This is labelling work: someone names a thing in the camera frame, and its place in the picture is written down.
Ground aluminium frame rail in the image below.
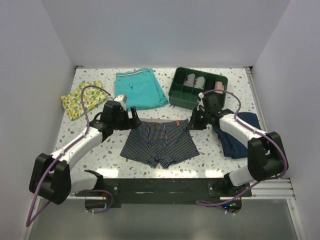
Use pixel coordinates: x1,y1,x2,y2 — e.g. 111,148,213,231
243,65,305,240

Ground white grey rolled sock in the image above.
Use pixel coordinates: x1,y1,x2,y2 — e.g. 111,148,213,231
194,76,206,89

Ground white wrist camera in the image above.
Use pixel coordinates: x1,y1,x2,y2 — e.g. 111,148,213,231
197,92,204,111
113,94,127,103

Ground pink rolled garment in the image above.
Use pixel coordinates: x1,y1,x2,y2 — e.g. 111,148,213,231
214,81,225,94

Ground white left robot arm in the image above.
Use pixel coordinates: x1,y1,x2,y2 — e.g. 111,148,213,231
29,100,141,205

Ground navy white striped underwear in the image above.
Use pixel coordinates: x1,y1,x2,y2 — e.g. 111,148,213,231
120,119,200,169

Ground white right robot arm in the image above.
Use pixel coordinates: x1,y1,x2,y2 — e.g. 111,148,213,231
188,93,288,197

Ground dark blue folded garment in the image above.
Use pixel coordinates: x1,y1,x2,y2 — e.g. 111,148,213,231
212,111,262,160

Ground teal folded shorts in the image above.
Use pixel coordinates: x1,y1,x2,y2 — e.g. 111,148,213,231
115,68,169,110

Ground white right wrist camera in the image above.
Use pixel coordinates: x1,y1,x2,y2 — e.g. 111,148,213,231
197,92,204,111

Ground green divided organizer box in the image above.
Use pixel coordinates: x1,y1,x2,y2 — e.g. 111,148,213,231
168,67,229,110

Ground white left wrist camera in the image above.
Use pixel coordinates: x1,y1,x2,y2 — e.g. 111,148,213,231
113,94,127,103

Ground lemon print folded cloth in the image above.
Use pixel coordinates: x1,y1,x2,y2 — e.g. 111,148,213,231
60,80,111,121

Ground black rolled garment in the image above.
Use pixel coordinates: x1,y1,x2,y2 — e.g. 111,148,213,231
204,74,217,91

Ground grey rolled sock left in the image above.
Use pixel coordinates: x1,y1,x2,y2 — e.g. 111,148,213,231
183,73,196,87

